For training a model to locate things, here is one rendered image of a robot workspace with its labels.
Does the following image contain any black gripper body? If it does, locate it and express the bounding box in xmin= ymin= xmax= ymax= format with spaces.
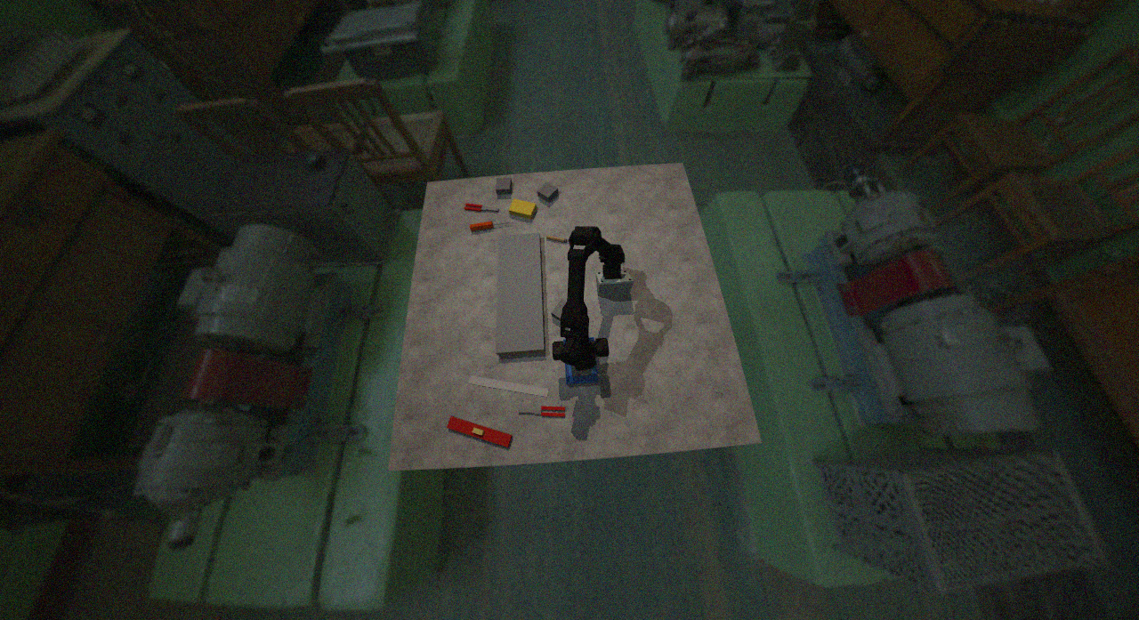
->
xmin=554 ymin=338 xmax=611 ymax=360

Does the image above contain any yellow rectangular block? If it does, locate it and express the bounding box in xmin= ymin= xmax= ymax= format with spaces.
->
xmin=509 ymin=199 xmax=536 ymax=220

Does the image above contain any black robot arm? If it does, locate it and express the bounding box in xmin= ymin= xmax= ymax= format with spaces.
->
xmin=560 ymin=226 xmax=625 ymax=372

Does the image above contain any red flat bar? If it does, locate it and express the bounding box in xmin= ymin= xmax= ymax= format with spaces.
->
xmin=446 ymin=416 xmax=513 ymax=447

